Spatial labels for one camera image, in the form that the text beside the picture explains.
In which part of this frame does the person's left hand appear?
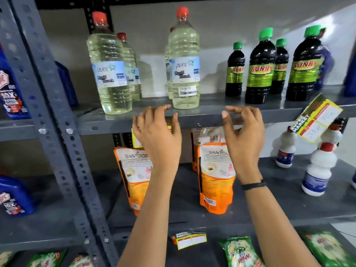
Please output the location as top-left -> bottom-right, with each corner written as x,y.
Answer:
132,105 -> 182,178

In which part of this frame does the person's right hand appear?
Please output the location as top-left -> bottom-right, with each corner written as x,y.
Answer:
222,106 -> 266,184

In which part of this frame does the person's right forearm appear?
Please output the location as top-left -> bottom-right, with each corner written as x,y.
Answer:
240,182 -> 320,267

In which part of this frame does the person's left forearm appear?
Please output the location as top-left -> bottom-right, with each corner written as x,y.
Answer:
117,164 -> 181,267

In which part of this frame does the yellow shelf label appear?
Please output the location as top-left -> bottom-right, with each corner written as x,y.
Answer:
131,117 -> 172,149

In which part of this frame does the grey metal shelving rack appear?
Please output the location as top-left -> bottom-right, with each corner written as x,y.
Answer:
0,0 -> 106,267
8,0 -> 356,267

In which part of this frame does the orange refill pouch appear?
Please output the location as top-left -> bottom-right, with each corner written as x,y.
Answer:
191,126 -> 224,173
113,147 -> 154,217
198,142 -> 236,215

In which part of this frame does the clear red-capped liquid bottle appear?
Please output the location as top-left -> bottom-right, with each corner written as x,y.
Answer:
168,6 -> 201,110
164,27 -> 175,100
86,11 -> 133,115
116,32 -> 142,102

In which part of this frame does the small dark green-capped bottle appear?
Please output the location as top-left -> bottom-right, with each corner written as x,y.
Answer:
225,42 -> 246,98
269,38 -> 290,95

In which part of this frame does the large dark green-capped bottle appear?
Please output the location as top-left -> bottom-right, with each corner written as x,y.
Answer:
286,25 -> 326,102
245,27 -> 277,105

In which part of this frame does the white red-capped bottle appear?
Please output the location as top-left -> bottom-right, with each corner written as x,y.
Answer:
275,126 -> 298,169
318,118 -> 346,149
301,142 -> 339,197

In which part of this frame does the black wristband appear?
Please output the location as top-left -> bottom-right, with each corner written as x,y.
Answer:
241,179 -> 267,191

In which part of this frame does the blue detergent jug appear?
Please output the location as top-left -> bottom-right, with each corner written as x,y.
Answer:
55,61 -> 79,108
0,175 -> 36,217
0,43 -> 31,121

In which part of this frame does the hanging yellow price tag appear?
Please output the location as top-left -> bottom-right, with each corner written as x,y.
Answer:
292,93 -> 343,144

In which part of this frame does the purple bottle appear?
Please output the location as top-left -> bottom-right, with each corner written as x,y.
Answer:
314,27 -> 335,91

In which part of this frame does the blue container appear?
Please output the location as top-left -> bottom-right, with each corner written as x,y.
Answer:
343,51 -> 356,97

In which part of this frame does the green detergent packet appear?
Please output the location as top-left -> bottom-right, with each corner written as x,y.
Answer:
0,250 -> 16,267
68,254 -> 95,267
297,229 -> 356,267
26,248 -> 67,267
219,236 -> 265,267

